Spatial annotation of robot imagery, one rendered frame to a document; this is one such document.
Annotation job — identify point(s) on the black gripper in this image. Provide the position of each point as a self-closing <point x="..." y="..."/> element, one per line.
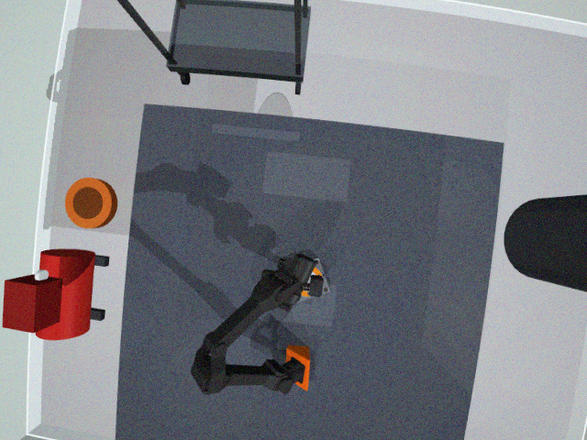
<point x="315" y="285"/>

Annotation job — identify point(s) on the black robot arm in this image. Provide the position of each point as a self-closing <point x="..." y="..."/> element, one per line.
<point x="212" y="374"/>

